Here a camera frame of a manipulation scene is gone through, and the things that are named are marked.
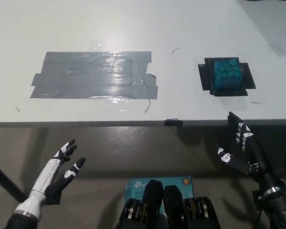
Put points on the black robot torso blocks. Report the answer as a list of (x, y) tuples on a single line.
[(169, 210)]

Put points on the teal Rubik's cube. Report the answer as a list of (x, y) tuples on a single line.
[(227, 74)]

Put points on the black metal table leg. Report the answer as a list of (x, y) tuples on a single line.
[(7, 181)]

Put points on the black tape square mark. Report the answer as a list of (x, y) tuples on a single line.
[(206, 78)]

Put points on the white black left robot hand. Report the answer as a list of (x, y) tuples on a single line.
[(48, 174)]

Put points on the teal router cardboard box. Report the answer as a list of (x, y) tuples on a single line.
[(176, 186)]

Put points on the grey duct tape patch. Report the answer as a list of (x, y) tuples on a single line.
[(93, 76)]

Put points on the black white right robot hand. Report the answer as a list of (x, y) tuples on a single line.
[(252, 145)]

